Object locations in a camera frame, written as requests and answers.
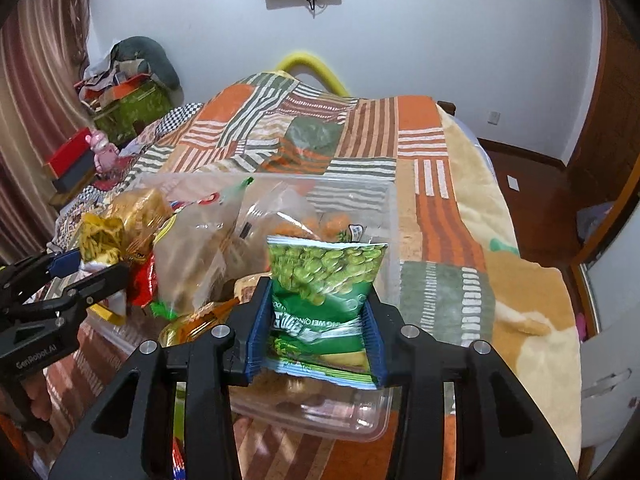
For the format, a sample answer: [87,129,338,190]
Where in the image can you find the clear bag of brown snacks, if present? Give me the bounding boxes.
[152,180,261,311]

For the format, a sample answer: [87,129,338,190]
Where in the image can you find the red box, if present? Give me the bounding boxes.
[46,127,96,178]

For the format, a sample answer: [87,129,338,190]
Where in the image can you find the clear bag of yellow crackers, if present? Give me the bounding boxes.
[112,187,177,243]

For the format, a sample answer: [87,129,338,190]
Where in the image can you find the patchwork striped blanket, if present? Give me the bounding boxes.
[45,72,501,480]

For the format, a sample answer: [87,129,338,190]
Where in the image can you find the gold yellow snack packet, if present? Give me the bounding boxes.
[80,212,132,326]

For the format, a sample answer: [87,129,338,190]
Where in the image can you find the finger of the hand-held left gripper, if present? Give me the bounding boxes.
[0,249,83,308]
[0,262,132,333]

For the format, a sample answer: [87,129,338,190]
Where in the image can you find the clear bag of bread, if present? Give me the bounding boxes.
[240,182,353,247]

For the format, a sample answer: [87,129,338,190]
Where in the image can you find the grey pillow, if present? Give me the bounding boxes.
[110,36,181,91]

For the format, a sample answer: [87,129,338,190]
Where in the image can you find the red snack packet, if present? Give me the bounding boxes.
[129,255,161,308]

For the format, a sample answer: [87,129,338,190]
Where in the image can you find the dark box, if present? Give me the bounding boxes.
[52,157,98,193]

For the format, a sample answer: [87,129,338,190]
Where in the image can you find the pink plush toy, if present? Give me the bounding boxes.
[87,130,121,178]

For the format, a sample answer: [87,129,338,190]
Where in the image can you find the checkered cloth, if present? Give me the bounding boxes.
[155,102,203,136]

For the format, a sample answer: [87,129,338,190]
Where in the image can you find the floral patterned sheet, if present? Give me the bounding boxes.
[47,130,166,256]

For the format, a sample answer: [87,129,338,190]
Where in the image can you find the green pea snack packet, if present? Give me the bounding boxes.
[263,235,390,391]

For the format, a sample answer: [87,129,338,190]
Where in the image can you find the yellow foam tube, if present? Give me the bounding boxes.
[277,50,351,96]

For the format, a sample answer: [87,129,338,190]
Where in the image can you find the beige fleece blanket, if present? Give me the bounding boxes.
[435,102,583,461]

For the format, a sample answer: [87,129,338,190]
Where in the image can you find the green patterned box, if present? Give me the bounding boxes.
[92,77,173,146]

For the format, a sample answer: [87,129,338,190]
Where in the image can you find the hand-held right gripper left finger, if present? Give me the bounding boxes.
[47,276,273,480]

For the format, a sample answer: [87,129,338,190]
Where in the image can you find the wooden door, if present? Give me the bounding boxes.
[565,0,640,266]

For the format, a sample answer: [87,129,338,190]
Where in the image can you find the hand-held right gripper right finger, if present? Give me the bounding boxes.
[361,295,581,480]

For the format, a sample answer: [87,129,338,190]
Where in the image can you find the clear plastic storage bin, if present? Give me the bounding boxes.
[90,172,401,443]

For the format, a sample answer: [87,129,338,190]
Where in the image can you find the orange yellow snack packet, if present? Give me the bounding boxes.
[159,300,242,346]

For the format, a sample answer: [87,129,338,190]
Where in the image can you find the grey cloth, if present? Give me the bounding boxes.
[577,202,616,246]

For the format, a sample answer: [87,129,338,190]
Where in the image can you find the striped curtain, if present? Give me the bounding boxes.
[0,0,101,266]

